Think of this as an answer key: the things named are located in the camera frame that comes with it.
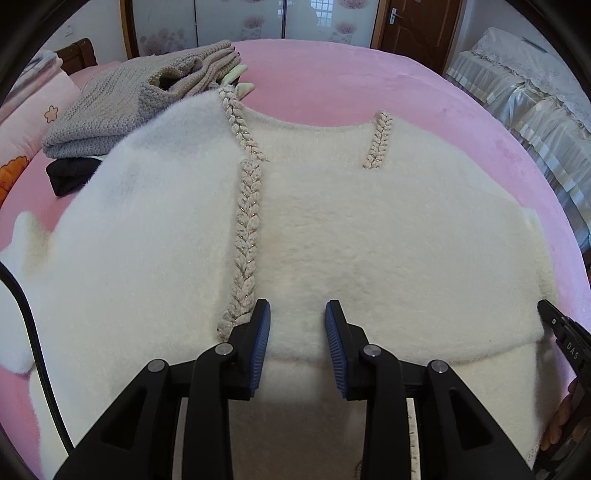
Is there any pink floral pillow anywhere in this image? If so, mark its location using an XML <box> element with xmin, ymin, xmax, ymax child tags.
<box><xmin>0</xmin><ymin>69</ymin><xmax>81</xmax><ymax>204</ymax></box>

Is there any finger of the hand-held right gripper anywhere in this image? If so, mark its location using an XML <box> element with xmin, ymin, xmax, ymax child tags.
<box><xmin>538</xmin><ymin>300</ymin><xmax>591</xmax><ymax>385</ymax></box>

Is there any person's right hand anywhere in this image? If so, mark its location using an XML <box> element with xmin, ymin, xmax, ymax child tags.
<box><xmin>539</xmin><ymin>378</ymin><xmax>579</xmax><ymax>453</ymax></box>

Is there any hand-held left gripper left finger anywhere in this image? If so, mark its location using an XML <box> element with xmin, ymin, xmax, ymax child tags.
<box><xmin>53</xmin><ymin>299</ymin><xmax>271</xmax><ymax>480</ymax></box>

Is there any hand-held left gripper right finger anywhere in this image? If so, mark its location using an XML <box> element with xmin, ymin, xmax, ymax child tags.
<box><xmin>324</xmin><ymin>299</ymin><xmax>536</xmax><ymax>480</ymax></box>

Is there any pink bed blanket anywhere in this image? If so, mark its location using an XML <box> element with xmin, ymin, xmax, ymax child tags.
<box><xmin>0</xmin><ymin>39</ymin><xmax>591</xmax><ymax>480</ymax></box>

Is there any floral sliding-door wardrobe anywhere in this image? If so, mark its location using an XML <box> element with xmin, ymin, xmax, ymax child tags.
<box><xmin>120</xmin><ymin>0</ymin><xmax>386</xmax><ymax>58</ymax></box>

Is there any white fuzzy sweater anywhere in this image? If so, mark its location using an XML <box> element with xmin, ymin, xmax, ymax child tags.
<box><xmin>0</xmin><ymin>90</ymin><xmax>561</xmax><ymax>480</ymax></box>

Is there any brown wooden door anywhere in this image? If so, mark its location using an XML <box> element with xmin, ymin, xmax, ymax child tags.
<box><xmin>369</xmin><ymin>0</ymin><xmax>462</xmax><ymax>75</ymax></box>

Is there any wooden headboard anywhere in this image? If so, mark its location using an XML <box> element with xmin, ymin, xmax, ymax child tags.
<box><xmin>53</xmin><ymin>38</ymin><xmax>98</xmax><ymax>77</ymax></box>

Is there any stack of folded quilts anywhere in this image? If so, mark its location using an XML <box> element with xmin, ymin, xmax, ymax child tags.
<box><xmin>25</xmin><ymin>48</ymin><xmax>63</xmax><ymax>81</ymax></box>

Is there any black folded garment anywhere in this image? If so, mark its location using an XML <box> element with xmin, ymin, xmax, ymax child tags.
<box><xmin>45</xmin><ymin>157</ymin><xmax>105</xmax><ymax>198</ymax></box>

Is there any pale green folded garment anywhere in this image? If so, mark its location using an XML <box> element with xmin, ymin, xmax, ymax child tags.
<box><xmin>217</xmin><ymin>65</ymin><xmax>254</xmax><ymax>100</ymax></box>

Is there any black cable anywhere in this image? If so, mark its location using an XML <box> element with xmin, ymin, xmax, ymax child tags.
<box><xmin>0</xmin><ymin>261</ymin><xmax>77</xmax><ymax>455</ymax></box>

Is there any grey knitted sweater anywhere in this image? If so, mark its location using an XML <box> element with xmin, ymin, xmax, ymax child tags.
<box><xmin>41</xmin><ymin>39</ymin><xmax>243</xmax><ymax>160</ymax></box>

